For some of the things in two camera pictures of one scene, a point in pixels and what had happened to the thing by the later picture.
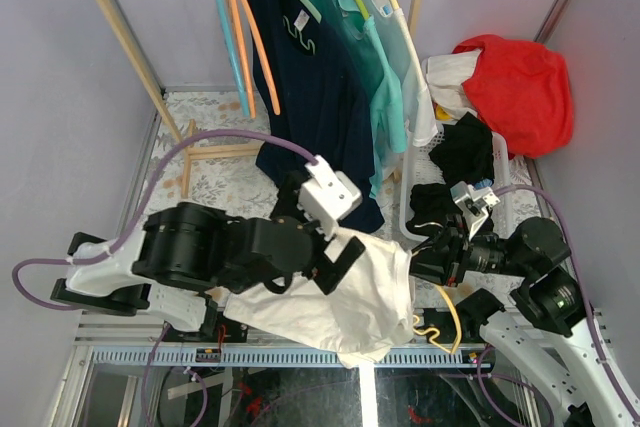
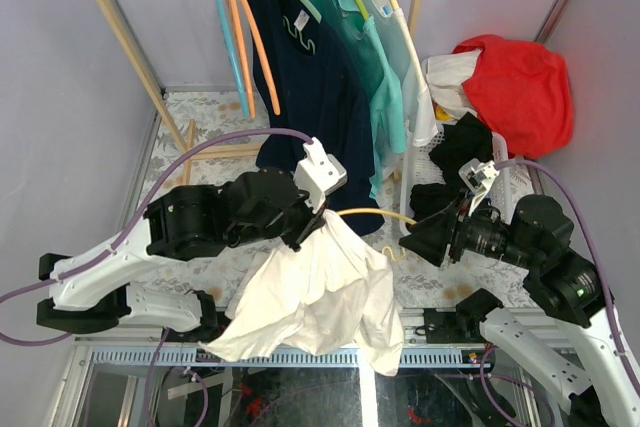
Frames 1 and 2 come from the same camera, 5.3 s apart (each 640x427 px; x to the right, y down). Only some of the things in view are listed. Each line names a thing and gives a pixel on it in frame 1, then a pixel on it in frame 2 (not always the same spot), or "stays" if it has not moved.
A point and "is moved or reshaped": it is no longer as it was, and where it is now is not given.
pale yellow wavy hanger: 436,341 to 381,211
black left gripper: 326,269 to 311,222
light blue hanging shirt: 395,39 stays
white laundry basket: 419,168 stays
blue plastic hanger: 231,52 stays
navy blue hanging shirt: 310,101 stays
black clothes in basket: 465,157 stays
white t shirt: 368,314 is moved or reshaped
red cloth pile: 523,92 stays
